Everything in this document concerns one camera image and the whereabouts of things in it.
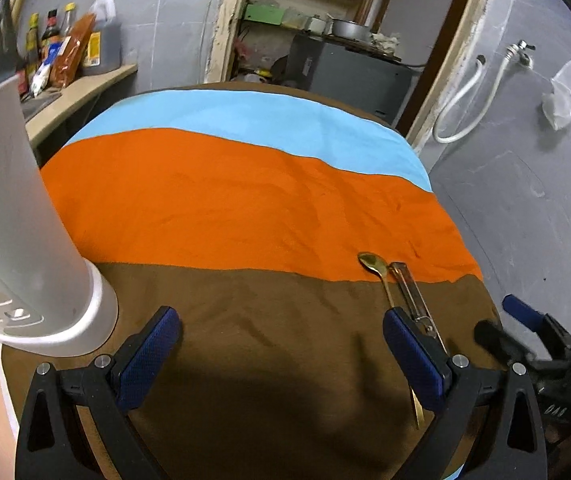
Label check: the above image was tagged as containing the dark liquid jug yellow label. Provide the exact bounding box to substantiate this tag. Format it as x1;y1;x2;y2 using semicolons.
82;0;122;74

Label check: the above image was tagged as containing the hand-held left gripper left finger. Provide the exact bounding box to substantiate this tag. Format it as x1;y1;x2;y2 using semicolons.
15;305;182;480

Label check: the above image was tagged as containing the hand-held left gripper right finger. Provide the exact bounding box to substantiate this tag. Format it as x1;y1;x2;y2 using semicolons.
383;306;549;480

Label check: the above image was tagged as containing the orange snack packet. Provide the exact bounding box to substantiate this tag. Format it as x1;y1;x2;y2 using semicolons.
48;12;97;89

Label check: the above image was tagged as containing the clear plastic bag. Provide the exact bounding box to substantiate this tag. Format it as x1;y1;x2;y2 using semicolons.
540;57;571;132

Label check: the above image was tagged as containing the striped blue orange brown cloth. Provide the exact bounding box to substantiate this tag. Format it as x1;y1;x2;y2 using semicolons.
0;82;486;480

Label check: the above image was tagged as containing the wooden counter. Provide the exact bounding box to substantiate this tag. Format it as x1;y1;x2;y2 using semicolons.
22;62;139;147

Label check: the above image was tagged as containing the white blue packet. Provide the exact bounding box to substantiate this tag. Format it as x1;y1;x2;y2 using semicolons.
30;44;64;96

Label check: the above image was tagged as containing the white crumpled rag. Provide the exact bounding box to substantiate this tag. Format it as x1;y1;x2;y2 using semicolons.
370;29;407;56

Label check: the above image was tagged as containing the yellow labelled bottle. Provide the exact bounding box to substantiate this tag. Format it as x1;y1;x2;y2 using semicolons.
24;12;41;76

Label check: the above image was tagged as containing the white hose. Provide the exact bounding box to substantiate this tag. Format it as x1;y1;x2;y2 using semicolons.
432;42;517;144

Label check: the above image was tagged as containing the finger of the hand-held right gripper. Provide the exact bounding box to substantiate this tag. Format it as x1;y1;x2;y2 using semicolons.
502;294;571;357
473;319;537;367

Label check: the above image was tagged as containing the wooden door frame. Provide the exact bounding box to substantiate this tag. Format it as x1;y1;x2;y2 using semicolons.
208;0;509;149

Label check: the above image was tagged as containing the dark sauce bottle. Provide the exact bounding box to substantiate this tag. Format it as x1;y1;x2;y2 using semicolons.
40;8;61;61

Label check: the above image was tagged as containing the metal pot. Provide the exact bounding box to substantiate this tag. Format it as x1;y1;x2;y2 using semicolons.
330;17;371;41

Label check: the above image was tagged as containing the yellow capped bottle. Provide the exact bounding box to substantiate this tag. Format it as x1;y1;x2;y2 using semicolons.
60;2;77;36

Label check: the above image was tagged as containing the metal wall faucet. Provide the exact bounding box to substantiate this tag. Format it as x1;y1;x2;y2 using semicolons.
504;39;537;69

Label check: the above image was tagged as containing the white plastic utensil holder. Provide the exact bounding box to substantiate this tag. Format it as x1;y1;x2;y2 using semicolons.
0;77;119;359

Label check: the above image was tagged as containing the gold spoon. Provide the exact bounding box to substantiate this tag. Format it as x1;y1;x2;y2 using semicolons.
357;251;425;431

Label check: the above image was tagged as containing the grey metal cabinet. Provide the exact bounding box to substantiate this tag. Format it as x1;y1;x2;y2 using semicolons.
284;32;414;124

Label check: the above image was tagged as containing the green box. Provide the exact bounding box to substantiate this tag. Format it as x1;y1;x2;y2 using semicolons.
242;2;284;26

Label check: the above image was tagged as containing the metal peeler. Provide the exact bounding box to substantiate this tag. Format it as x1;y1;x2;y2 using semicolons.
389;261;451;357

